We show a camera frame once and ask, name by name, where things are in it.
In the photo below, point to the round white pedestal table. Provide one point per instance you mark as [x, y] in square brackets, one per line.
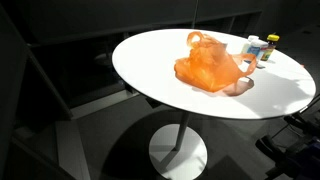
[83, 66]

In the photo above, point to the black clamp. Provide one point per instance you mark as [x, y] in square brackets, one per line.
[276, 150]
[301, 124]

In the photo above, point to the grey table pole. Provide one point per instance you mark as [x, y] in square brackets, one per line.
[182, 130]

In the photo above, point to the white round table base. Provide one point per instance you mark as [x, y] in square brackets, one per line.
[186, 160]

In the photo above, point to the white pill bottle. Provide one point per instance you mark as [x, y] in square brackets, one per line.
[252, 37]

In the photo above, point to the yellow cap supplement bottle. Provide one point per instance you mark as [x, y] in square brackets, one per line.
[270, 46]

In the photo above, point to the orange plastic bag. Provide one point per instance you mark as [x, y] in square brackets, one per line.
[210, 66]

